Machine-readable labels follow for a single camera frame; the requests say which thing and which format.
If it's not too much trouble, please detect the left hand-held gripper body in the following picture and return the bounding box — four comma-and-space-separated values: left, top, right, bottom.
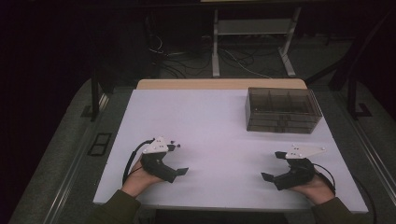
139, 135, 179, 185

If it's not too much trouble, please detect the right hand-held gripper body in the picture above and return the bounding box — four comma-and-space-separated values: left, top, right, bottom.
274, 144, 327, 191

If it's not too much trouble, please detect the smoky clear plastic drawer organizer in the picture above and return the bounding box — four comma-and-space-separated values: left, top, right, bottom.
245, 87, 323, 135

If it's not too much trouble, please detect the person's left hand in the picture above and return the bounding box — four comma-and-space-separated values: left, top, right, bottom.
120, 163, 163, 199

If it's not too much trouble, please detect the person's right hand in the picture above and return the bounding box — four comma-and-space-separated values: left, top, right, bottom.
289, 169, 336, 206

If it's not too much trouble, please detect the black metal stand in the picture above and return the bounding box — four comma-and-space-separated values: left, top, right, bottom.
330, 8, 374, 121
80, 59, 110, 122

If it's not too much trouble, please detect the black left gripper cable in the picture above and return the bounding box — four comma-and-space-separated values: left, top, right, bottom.
121, 138, 156, 187

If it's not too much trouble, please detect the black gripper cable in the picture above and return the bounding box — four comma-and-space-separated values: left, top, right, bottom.
121, 138, 156, 187
312, 162, 378, 224

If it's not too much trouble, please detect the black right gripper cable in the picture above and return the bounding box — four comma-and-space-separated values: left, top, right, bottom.
312, 162, 378, 224

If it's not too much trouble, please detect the black floor hatch frame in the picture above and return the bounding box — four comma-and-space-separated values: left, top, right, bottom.
87, 132, 113, 157

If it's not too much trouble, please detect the metal floor rail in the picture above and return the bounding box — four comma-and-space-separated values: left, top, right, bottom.
317, 90, 396, 197
41, 92, 110, 224

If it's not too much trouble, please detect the tangle of black floor cables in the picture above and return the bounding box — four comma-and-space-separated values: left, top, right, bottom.
148, 32, 219, 79

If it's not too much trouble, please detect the white floor cable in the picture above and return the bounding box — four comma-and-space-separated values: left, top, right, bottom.
222, 48, 273, 79

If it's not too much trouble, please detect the grey metal desk frame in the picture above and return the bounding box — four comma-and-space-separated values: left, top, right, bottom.
211, 7, 303, 78

